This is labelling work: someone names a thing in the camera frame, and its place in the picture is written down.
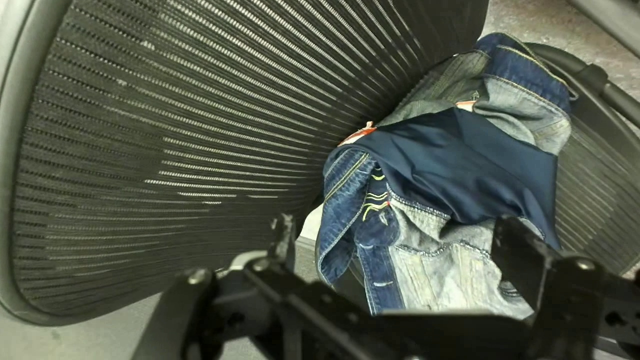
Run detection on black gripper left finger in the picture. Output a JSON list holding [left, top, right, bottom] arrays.
[[132, 215, 373, 360]]

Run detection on blue denim jeans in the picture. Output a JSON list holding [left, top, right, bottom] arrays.
[[315, 34, 572, 320]]

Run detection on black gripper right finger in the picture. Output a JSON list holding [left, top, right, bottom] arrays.
[[492, 218, 640, 360]]

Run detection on black mesh office chair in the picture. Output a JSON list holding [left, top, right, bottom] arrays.
[[0, 0, 640, 325]]

